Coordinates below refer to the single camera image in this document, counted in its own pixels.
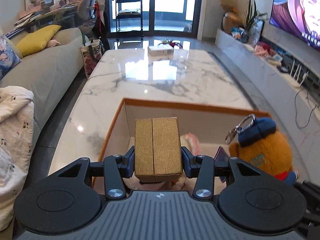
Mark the grey desk chair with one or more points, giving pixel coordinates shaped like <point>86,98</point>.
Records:
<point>86,2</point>

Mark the yellow pillow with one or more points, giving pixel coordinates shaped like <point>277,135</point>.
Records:
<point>37,40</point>

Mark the dried flower bunch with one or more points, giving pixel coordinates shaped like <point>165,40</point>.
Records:
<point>228,5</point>

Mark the white router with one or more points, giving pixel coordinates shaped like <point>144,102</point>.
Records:
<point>297,77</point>

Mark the grey sofa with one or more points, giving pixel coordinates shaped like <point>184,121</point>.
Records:
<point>50,62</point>

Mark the gold textured box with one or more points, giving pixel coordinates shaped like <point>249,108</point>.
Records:
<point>157,150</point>

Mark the printed tote bag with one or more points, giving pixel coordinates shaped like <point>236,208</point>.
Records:
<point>91,57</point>

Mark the wall television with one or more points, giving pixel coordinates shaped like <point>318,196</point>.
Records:
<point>300,10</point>

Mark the red green decoration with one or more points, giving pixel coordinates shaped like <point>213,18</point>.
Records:
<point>172,43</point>

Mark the white flat box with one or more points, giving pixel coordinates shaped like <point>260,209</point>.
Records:
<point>160,51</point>

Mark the dark hanging bag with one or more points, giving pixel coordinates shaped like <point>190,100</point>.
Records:
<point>102,22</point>

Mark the panda plush with keyring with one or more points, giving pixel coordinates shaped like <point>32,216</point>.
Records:
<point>180,183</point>

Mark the blue snack packet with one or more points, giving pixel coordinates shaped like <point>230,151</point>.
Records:
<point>237,32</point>

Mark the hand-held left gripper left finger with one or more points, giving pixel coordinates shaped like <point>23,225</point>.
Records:
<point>130,166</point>

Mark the white printed blanket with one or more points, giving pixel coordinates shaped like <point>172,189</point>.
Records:
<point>15,130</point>

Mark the floral blue pillow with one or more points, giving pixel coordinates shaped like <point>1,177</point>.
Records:
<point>7,57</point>

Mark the glass balcony door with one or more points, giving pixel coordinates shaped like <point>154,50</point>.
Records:
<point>170,0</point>

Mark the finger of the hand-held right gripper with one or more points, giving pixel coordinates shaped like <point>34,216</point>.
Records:
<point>303,187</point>

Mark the brown bear plush blue hat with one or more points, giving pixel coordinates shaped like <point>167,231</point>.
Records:
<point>265,155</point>

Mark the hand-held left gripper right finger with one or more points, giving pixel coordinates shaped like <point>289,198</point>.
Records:
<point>186,166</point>

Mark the small pink plush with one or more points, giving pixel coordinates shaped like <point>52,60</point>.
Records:
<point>53,43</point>

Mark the orange cardboard box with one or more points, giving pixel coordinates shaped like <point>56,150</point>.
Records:
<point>187,115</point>

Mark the black rolling cart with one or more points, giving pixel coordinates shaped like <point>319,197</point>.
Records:
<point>128,11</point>

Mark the cluttered desk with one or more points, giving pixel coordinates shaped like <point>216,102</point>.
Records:
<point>50,10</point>

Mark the white marble television cabinet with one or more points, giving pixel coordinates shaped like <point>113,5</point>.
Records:
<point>250,55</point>

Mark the gold round vase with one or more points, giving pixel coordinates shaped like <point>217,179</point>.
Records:
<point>231,21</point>

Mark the green potted plant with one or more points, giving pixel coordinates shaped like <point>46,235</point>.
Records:
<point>250,17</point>

